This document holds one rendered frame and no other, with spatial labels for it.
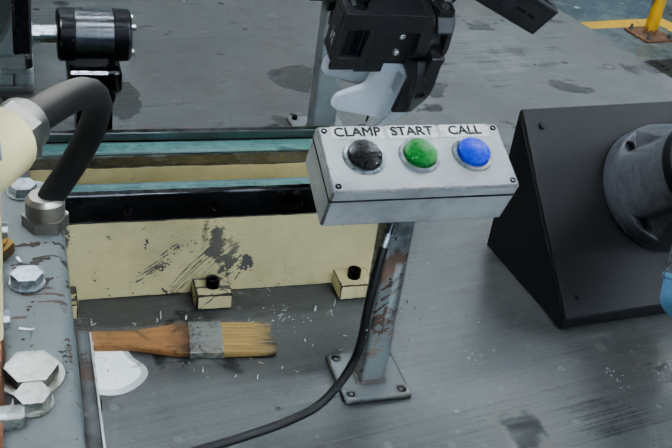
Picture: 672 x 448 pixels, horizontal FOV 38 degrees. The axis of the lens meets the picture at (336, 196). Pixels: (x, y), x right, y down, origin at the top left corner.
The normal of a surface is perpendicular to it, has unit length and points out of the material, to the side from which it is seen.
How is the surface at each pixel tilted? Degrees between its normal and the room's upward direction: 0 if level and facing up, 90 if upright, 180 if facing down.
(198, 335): 0
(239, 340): 1
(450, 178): 23
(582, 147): 45
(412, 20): 113
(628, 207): 88
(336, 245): 90
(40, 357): 0
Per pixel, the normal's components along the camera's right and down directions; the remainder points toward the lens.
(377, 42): 0.21, 0.81
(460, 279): 0.13, -0.86
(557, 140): 0.34, -0.25
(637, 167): -0.78, -0.28
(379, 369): 0.28, 0.51
